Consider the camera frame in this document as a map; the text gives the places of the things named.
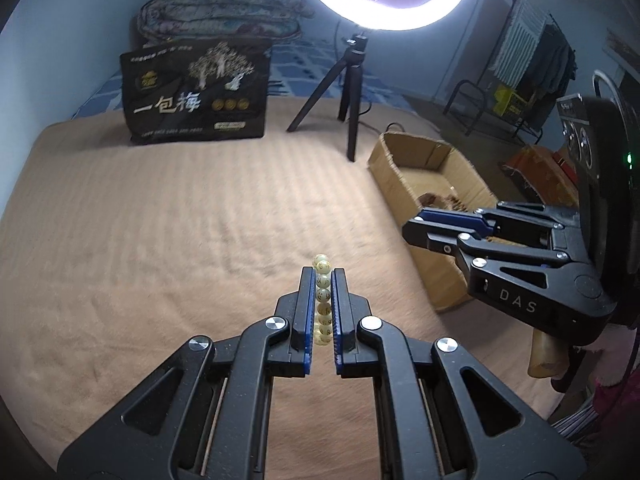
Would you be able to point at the tan blanket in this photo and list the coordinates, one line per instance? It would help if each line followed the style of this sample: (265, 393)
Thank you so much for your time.
(114, 254)

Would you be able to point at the black metal clothes rack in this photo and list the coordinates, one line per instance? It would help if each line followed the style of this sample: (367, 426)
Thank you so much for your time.
(532, 56)

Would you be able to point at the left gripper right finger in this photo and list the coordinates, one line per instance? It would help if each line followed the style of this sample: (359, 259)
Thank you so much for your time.
(440, 413)

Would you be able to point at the black camera tripod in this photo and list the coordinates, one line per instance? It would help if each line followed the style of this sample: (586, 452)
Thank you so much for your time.
(349, 65)

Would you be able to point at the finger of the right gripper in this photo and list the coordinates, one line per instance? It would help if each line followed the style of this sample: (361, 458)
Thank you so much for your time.
(432, 236)
(452, 223)

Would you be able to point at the folded patterned quilt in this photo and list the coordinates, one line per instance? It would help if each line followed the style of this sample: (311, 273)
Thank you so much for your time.
(274, 20)

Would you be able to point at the yellow box on rack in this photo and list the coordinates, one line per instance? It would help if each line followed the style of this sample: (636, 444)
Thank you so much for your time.
(508, 104)

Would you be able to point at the black snack bag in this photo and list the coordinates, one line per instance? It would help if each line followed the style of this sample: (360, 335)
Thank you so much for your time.
(196, 90)

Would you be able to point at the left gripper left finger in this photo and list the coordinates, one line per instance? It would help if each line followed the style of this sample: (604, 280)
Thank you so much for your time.
(204, 412)

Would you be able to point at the blue patterned bed sheet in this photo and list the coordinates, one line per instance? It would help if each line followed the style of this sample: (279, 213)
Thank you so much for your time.
(295, 70)

